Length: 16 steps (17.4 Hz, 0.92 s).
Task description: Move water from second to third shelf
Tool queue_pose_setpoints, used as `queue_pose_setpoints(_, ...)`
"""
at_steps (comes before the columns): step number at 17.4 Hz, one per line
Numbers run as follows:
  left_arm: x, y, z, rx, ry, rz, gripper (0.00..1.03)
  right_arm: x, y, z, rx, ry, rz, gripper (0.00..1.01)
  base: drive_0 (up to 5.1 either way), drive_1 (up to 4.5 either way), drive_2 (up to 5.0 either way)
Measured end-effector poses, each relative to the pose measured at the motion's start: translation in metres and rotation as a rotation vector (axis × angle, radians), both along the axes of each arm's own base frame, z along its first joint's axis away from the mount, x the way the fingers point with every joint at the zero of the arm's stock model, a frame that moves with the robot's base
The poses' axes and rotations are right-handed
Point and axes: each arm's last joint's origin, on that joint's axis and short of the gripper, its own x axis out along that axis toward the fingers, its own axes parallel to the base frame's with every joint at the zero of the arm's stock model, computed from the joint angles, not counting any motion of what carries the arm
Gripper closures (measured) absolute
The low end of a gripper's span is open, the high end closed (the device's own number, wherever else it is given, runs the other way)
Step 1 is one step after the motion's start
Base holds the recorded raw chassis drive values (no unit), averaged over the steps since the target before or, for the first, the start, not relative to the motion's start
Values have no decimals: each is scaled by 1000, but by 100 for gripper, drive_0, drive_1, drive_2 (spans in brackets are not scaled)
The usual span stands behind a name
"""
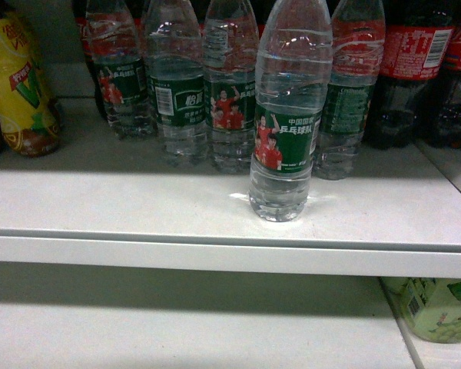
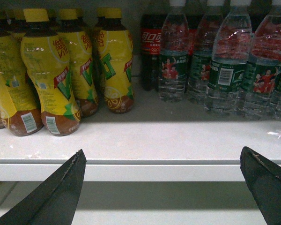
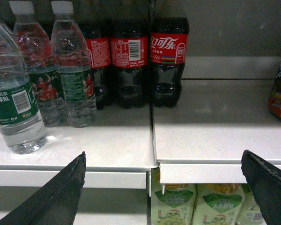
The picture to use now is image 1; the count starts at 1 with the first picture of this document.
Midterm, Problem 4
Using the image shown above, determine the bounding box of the water bottle athletes label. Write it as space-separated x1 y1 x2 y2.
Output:
203 1 259 174

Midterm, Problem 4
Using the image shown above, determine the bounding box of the yellow lemon tea bottle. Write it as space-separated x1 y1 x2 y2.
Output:
0 1 60 158

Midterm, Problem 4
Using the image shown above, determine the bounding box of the cola bottle red label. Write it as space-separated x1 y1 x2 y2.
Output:
363 1 456 149

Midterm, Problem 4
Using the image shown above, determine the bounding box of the white metal shelf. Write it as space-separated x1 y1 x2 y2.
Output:
0 98 461 278

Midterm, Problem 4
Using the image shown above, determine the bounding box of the clear water bottle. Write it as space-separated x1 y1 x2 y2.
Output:
249 1 333 222

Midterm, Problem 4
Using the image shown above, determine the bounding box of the water bottle far left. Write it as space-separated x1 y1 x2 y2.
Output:
85 1 154 139

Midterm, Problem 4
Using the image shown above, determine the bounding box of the green drink carton pack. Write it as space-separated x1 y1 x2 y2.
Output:
381 277 461 344

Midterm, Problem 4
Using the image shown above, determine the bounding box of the water bottle barcode label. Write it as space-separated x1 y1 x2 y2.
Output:
141 1 207 162

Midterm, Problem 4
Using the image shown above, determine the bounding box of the cola bottle far right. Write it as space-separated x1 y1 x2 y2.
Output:
425 13 461 148

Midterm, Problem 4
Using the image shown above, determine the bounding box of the water bottle right rear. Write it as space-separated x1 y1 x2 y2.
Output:
313 0 386 181

